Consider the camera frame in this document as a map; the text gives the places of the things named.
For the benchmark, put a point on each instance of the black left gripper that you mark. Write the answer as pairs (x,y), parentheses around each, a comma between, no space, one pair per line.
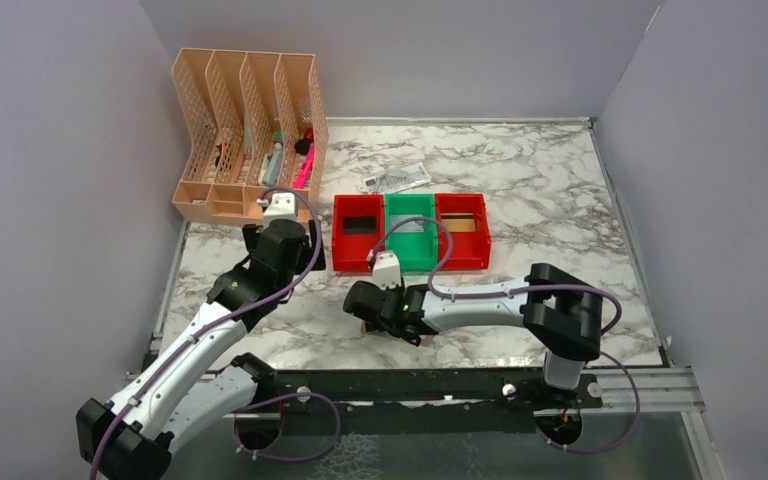
(251,237)

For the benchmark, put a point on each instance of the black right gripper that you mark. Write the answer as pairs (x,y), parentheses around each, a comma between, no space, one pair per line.
(363,302)

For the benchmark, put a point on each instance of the tan leather card holder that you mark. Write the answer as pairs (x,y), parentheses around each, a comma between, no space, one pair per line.
(384,334)

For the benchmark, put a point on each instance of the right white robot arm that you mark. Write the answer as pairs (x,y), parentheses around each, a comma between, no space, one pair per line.
(561,311)

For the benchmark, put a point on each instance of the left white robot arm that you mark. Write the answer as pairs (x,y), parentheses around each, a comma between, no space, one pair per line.
(136,433)

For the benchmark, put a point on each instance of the black card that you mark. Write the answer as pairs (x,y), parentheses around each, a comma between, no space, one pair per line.
(360,225)

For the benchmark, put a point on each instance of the silver VIP card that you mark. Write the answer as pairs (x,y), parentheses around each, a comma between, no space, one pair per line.
(411,226)

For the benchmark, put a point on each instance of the gold card with stripe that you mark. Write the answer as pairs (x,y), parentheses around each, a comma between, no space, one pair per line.
(459,222)

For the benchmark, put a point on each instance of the left red plastic bin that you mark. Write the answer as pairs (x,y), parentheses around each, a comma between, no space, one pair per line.
(350,252)

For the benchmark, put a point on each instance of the red plastic bin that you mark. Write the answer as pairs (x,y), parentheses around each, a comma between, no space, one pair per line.
(350,252)
(471,250)

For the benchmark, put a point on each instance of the pink highlighter pen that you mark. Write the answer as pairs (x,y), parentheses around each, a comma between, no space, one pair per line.
(306,168)

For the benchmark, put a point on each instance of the green plastic bin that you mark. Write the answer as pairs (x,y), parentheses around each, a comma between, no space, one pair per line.
(417,252)

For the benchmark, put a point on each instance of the grey green marker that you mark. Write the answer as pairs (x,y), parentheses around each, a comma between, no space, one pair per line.
(272,162)

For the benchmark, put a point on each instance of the right red plastic bin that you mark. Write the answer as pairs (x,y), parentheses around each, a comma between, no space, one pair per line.
(471,250)

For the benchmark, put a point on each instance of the black binder clip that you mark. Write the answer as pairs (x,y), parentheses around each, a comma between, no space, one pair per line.
(305,143)

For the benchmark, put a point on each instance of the peach plastic file organizer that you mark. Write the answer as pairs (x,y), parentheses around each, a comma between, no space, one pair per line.
(233,103)

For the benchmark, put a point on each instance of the clear protractor ruler packet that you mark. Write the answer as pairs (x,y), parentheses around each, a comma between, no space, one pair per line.
(396,179)

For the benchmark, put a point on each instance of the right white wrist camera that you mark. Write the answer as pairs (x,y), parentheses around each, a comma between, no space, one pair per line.
(386,270)

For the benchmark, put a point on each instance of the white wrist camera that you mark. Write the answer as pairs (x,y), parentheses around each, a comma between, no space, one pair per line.
(386,270)
(281,206)

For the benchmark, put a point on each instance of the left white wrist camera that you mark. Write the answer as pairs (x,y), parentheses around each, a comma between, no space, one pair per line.
(281,206)

